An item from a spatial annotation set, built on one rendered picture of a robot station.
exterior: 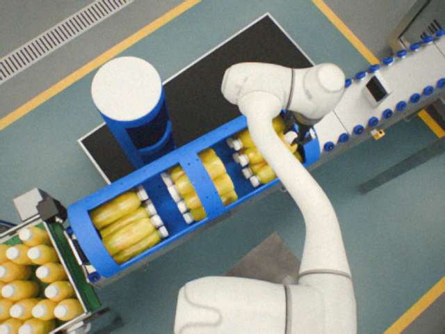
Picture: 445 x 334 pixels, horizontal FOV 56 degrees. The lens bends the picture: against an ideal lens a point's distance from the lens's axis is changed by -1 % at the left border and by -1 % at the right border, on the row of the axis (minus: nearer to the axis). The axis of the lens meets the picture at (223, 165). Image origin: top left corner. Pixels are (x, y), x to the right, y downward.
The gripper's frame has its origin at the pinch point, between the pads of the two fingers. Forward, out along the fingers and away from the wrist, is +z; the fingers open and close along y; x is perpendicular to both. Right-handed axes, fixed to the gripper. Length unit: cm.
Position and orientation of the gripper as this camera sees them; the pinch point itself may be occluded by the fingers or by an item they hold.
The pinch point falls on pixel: (293, 134)
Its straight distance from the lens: 138.4
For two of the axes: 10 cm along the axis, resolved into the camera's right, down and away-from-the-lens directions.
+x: -8.7, 4.7, -1.7
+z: -0.5, 2.5, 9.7
